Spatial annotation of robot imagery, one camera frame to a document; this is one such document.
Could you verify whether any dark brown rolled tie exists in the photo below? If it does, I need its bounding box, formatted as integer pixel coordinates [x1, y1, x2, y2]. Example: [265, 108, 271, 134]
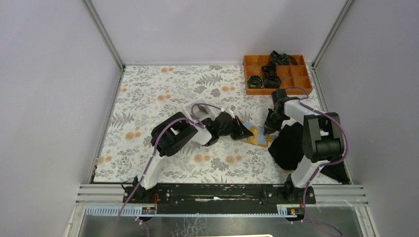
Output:
[263, 74, 282, 88]

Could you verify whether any white card box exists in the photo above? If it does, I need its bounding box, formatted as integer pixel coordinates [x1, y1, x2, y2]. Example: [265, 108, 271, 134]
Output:
[182, 98, 217, 122]

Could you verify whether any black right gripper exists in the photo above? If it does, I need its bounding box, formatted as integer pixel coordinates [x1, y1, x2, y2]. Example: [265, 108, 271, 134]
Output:
[263, 109, 287, 136]

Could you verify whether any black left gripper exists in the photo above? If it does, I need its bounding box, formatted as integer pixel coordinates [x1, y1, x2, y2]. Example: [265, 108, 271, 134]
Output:
[217, 115, 252, 140]

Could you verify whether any blue yellow rolled tie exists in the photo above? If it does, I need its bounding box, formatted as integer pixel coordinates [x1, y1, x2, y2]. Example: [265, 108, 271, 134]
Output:
[247, 75, 264, 89]

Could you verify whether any yellow leather card holder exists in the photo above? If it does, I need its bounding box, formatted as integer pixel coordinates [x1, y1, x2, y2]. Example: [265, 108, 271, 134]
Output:
[240, 122, 274, 148]

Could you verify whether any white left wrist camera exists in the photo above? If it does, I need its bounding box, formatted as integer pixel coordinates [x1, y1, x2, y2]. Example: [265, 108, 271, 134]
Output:
[226, 105, 236, 118]

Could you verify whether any orange wooden divided tray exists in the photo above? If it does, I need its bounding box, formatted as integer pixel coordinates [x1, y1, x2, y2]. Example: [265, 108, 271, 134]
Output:
[243, 54, 313, 95]

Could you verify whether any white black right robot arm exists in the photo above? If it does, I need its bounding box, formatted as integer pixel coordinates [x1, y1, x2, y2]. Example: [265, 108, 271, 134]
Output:
[264, 89, 346, 203]

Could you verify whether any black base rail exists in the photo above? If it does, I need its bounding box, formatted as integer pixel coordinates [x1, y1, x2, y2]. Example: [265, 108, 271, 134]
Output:
[123, 183, 316, 214]

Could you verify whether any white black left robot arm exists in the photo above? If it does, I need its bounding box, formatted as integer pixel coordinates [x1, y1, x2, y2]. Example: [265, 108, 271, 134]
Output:
[128, 111, 253, 203]

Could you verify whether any black cloth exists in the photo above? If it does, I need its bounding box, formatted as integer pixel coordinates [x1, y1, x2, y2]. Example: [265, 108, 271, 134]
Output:
[268, 122, 350, 184]

